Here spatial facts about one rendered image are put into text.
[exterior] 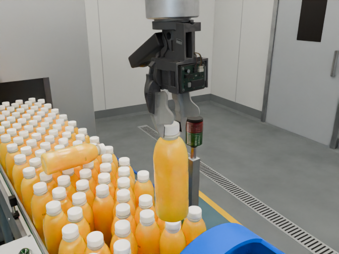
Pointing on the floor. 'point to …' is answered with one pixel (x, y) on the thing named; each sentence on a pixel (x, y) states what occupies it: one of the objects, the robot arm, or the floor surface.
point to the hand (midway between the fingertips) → (169, 127)
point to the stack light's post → (193, 181)
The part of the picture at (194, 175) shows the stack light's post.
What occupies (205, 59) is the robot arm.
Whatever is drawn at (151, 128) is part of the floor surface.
